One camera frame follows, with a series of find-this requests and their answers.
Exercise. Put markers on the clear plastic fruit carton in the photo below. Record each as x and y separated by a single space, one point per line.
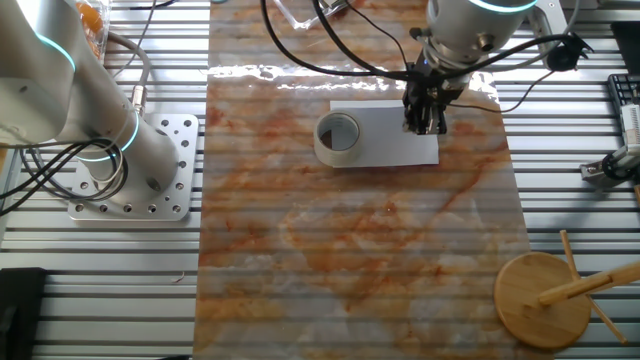
97 35

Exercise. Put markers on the white paper sheet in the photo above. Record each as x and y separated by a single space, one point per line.
395 145

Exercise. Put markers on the beige tape roll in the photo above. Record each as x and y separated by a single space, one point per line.
340 157

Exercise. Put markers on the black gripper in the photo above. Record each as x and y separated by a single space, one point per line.
432 82

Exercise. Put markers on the wooden mug tree stand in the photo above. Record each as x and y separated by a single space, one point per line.
540 310

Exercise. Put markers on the clear plastic package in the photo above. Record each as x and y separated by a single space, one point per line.
305 17

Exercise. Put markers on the orange marble pattern mat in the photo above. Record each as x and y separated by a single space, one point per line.
350 250

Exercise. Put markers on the dark flat panel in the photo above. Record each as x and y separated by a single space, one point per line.
627 45

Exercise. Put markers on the ribbed silver camera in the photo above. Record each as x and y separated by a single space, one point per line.
631 127

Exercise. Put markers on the black flat box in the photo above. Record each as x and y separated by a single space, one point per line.
20 315

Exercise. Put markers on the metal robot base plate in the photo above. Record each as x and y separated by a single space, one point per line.
185 150

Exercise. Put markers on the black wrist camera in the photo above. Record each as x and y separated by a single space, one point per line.
562 57

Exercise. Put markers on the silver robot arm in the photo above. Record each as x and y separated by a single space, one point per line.
40 75

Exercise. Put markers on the orange fruit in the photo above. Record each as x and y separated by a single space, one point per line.
90 17

